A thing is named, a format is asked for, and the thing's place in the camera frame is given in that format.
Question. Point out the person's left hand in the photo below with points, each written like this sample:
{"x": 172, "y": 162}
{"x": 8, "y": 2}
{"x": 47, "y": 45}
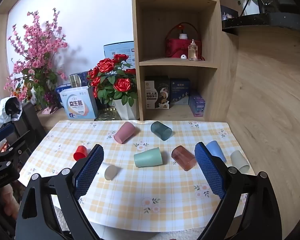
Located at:
{"x": 10, "y": 200}

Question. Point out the white flower pot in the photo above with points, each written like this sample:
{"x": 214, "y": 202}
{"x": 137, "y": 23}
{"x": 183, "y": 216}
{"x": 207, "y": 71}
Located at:
{"x": 250, "y": 6}

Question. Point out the white faceted vase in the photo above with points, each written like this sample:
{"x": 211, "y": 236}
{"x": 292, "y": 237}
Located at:
{"x": 126, "y": 110}

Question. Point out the white and blue carton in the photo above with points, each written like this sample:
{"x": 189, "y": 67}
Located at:
{"x": 120, "y": 48}

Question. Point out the white box with blue print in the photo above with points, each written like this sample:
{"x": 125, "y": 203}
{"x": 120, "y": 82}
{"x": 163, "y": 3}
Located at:
{"x": 78, "y": 103}

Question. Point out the frosted translucent cup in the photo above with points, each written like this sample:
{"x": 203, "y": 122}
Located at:
{"x": 110, "y": 172}

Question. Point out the dark teal transparent cup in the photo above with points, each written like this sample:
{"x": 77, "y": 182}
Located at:
{"x": 161, "y": 130}

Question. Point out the light blue cup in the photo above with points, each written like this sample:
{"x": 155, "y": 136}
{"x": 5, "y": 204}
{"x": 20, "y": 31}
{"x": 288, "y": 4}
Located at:
{"x": 216, "y": 148}

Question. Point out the purple box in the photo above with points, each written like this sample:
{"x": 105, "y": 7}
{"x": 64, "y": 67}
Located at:
{"x": 197, "y": 103}

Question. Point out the night city picture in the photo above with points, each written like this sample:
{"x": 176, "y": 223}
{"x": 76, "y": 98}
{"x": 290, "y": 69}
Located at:
{"x": 228, "y": 12}

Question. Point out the mint green cup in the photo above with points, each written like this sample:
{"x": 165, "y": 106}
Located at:
{"x": 148, "y": 158}

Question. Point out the yellow checked floral tablecloth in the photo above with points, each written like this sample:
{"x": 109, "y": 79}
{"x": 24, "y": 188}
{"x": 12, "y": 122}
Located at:
{"x": 150, "y": 187}

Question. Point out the red cup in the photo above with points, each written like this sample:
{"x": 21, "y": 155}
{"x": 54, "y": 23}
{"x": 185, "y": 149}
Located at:
{"x": 80, "y": 153}

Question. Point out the black speckled countertop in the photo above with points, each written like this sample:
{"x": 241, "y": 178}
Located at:
{"x": 265, "y": 20}

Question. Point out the white cloth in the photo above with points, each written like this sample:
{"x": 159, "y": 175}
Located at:
{"x": 0, "y": 110}

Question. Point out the gold metal tray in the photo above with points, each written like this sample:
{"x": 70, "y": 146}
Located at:
{"x": 107, "y": 113}

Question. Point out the brown transparent cup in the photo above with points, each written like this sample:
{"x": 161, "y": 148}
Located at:
{"x": 183, "y": 158}

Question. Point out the black chair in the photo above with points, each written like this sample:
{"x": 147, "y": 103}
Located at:
{"x": 31, "y": 122}

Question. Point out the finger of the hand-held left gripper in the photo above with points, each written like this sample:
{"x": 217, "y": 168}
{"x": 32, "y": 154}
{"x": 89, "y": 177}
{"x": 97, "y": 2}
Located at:
{"x": 3, "y": 133}
{"x": 11, "y": 150}

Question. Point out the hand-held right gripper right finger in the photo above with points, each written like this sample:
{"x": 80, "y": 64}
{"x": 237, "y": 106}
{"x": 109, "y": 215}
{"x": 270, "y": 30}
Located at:
{"x": 210, "y": 170}

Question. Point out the black snack box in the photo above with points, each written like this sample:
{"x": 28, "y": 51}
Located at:
{"x": 157, "y": 92}

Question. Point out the pink blossom flower bouquet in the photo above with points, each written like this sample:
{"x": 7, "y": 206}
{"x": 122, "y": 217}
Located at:
{"x": 36, "y": 55}

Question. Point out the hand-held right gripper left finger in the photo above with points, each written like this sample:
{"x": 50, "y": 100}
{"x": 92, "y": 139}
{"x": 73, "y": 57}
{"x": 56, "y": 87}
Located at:
{"x": 88, "y": 170}

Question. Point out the dark blue box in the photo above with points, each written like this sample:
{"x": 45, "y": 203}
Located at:
{"x": 85, "y": 78}

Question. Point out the red rose bouquet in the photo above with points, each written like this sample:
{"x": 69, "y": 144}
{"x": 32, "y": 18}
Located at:
{"x": 115, "y": 80}

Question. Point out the pink cup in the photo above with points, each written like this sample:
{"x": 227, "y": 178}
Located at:
{"x": 125, "y": 132}

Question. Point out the pale grey cup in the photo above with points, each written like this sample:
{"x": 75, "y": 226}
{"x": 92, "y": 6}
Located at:
{"x": 240, "y": 160}

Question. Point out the red gift basket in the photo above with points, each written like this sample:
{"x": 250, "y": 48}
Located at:
{"x": 178, "y": 46}

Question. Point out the glass perfume bottle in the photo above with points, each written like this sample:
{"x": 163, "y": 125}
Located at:
{"x": 193, "y": 51}

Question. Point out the wooden shelf unit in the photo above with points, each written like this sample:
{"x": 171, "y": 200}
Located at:
{"x": 222, "y": 62}

